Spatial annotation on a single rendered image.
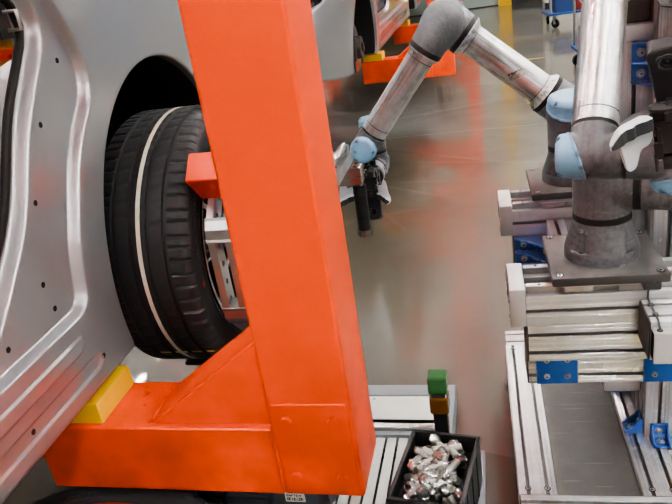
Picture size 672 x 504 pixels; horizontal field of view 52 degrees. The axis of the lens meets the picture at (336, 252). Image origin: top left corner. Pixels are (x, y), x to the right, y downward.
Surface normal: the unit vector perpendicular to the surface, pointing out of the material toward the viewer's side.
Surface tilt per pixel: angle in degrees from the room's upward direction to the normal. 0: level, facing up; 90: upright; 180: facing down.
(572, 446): 0
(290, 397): 90
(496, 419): 0
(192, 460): 90
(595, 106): 48
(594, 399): 0
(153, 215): 60
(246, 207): 90
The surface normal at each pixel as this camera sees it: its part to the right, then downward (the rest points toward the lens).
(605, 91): 0.02, -0.25
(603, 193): -0.40, 0.43
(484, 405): -0.15, -0.91
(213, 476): -0.19, 0.42
